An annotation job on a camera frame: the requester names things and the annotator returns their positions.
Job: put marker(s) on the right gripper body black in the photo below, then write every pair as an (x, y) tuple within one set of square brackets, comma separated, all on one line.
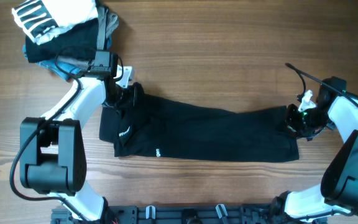
[(304, 123)]

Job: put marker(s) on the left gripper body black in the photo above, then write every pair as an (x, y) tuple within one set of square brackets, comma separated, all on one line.
[(124, 98)]

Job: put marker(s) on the black t-shirt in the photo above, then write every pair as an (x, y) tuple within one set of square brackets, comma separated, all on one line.
[(151, 126)]

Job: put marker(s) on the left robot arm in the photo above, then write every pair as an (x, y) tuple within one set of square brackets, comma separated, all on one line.
[(52, 160)]

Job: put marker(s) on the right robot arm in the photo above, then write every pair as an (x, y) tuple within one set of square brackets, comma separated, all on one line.
[(337, 194)]

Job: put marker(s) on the grey folded garment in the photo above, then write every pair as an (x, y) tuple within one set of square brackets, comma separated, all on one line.
[(107, 23)]

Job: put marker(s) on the black and white folded garment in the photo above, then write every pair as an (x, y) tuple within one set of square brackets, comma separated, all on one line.
[(43, 20)]

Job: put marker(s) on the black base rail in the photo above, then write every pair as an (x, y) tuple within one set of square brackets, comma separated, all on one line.
[(218, 214)]

